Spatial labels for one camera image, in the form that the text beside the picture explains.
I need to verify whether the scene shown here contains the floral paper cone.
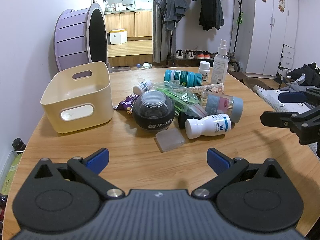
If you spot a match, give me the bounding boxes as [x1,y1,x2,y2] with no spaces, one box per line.
[187,83,225,95]

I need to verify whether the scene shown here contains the clear spray bottle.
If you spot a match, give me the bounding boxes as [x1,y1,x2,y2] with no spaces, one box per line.
[211,40,229,84]

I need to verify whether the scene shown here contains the large white pill bottle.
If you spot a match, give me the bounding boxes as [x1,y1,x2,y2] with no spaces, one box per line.
[185,114,232,139]

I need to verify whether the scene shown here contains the blue cap clear jar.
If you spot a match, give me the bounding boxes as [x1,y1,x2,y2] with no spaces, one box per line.
[201,91,244,124]

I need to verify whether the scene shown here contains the teal plastic bottle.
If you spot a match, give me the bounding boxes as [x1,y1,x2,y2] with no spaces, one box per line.
[164,69,202,88]

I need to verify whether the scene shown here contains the black cylindrical object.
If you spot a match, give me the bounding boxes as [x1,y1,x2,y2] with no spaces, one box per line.
[177,111,202,130]

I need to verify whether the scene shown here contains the bag of green packets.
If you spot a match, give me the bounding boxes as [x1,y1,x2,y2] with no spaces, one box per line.
[151,81,208,118]

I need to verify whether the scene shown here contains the purple snack packet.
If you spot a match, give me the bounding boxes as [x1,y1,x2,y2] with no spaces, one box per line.
[113,94,140,114]

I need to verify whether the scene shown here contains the black gyro wrist ball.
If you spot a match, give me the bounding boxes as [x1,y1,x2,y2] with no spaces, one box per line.
[132,90,175,131]

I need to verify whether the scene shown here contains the small white pill bottle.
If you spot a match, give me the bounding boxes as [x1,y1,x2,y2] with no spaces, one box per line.
[132,80,152,95]

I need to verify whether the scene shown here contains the cream plastic storage bin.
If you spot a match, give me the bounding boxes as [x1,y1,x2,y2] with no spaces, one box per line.
[40,62,113,134]

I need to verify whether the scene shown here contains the black clothes rack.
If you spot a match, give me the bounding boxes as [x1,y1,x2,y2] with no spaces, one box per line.
[165,0,242,72]

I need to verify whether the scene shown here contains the purple cat exercise wheel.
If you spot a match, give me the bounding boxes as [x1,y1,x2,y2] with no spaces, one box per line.
[54,3,108,71]

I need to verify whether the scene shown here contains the white box yellow lid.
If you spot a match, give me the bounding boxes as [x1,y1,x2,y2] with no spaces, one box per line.
[109,29,127,45]

